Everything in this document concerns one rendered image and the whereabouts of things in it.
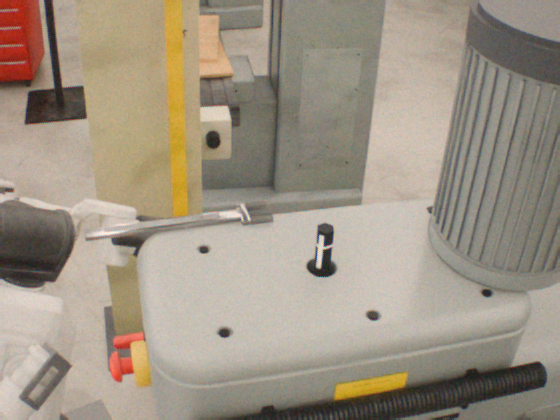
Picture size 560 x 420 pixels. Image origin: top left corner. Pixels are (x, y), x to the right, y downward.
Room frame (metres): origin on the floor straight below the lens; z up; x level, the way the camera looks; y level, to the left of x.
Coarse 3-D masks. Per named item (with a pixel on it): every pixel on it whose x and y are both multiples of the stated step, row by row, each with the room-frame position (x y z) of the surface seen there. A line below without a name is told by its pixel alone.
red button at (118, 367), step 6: (114, 354) 0.60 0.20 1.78; (114, 360) 0.59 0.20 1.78; (120, 360) 0.60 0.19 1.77; (126, 360) 0.60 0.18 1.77; (114, 366) 0.58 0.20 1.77; (120, 366) 0.59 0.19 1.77; (126, 366) 0.59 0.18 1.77; (132, 366) 0.59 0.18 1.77; (114, 372) 0.58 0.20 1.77; (120, 372) 0.58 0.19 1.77; (126, 372) 0.59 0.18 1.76; (132, 372) 0.59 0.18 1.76; (114, 378) 0.58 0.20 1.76; (120, 378) 0.58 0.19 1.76
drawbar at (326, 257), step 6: (318, 228) 0.66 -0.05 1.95; (324, 228) 0.66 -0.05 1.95; (330, 228) 0.66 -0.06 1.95; (318, 234) 0.66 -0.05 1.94; (324, 234) 0.65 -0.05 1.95; (330, 234) 0.66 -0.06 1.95; (318, 240) 0.66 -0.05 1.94; (324, 240) 0.65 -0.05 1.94; (330, 240) 0.66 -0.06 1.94; (324, 246) 0.65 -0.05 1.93; (324, 252) 0.65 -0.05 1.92; (330, 252) 0.66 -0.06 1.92; (324, 258) 0.65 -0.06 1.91; (330, 258) 0.66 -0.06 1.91; (324, 264) 0.65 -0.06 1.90; (318, 270) 0.65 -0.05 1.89; (324, 270) 0.65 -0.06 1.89; (318, 276) 0.65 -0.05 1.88; (324, 276) 0.65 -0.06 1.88
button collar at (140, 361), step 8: (136, 344) 0.61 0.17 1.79; (144, 344) 0.61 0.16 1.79; (136, 352) 0.60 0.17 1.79; (144, 352) 0.60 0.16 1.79; (136, 360) 0.59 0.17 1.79; (144, 360) 0.59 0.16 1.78; (136, 368) 0.58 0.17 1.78; (144, 368) 0.58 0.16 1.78; (136, 376) 0.57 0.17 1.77; (144, 376) 0.58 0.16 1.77; (136, 384) 0.57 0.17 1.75; (144, 384) 0.57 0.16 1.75
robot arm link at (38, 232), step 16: (16, 208) 0.87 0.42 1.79; (32, 208) 0.90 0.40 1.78; (16, 224) 0.84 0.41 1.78; (32, 224) 0.86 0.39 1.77; (48, 224) 0.88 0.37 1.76; (16, 240) 0.83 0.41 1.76; (32, 240) 0.85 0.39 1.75; (48, 240) 0.86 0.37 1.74; (0, 256) 0.82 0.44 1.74; (16, 256) 0.83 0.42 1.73; (32, 256) 0.84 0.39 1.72; (48, 256) 0.86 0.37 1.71
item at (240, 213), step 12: (240, 204) 0.77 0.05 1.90; (252, 204) 0.77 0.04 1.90; (264, 204) 0.78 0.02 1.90; (180, 216) 0.74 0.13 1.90; (192, 216) 0.74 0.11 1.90; (204, 216) 0.74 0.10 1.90; (216, 216) 0.74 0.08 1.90; (228, 216) 0.75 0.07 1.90; (240, 216) 0.75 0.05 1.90; (252, 216) 0.75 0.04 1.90; (264, 216) 0.75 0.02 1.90; (96, 228) 0.70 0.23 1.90; (108, 228) 0.71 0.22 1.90; (120, 228) 0.71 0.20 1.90; (132, 228) 0.71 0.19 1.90; (144, 228) 0.71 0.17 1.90; (156, 228) 0.71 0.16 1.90; (168, 228) 0.72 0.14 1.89; (96, 240) 0.69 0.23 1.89
